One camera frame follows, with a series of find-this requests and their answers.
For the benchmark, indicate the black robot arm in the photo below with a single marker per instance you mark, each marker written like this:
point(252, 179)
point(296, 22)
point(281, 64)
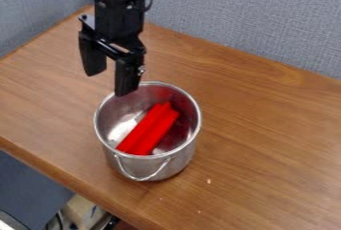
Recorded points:
point(110, 36)

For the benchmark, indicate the red block object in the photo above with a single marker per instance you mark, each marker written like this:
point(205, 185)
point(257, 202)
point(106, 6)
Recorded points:
point(149, 132)

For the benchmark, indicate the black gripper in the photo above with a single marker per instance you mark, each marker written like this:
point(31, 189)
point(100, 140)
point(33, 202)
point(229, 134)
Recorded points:
point(110, 36)

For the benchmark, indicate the beige box under table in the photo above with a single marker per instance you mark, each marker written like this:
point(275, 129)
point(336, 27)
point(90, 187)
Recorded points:
point(84, 212)

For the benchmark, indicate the metal pot with handle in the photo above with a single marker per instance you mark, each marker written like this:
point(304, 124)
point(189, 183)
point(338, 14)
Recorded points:
point(118, 116)

